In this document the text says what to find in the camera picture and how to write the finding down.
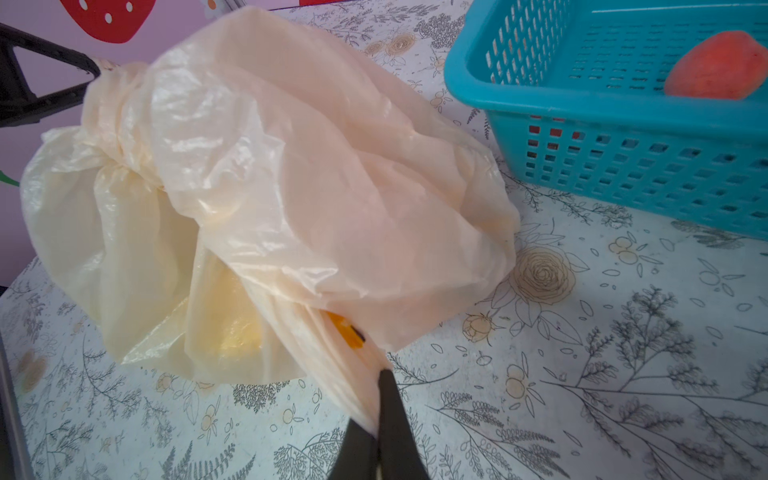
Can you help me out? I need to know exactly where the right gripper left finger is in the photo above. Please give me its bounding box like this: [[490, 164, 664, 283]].
[[327, 420, 378, 480]]

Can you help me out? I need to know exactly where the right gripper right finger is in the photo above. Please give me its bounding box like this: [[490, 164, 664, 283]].
[[378, 369, 430, 480]]

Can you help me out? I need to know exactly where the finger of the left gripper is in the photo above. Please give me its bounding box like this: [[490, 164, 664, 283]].
[[1, 24, 101, 128]]

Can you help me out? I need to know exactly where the banana print plastic bag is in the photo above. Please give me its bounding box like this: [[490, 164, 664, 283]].
[[20, 7, 520, 433]]

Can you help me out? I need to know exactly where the small red fake fruit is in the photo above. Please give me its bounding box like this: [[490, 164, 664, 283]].
[[663, 31, 767, 100]]

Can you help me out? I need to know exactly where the teal plastic basket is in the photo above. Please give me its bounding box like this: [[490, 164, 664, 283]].
[[445, 1, 767, 239]]

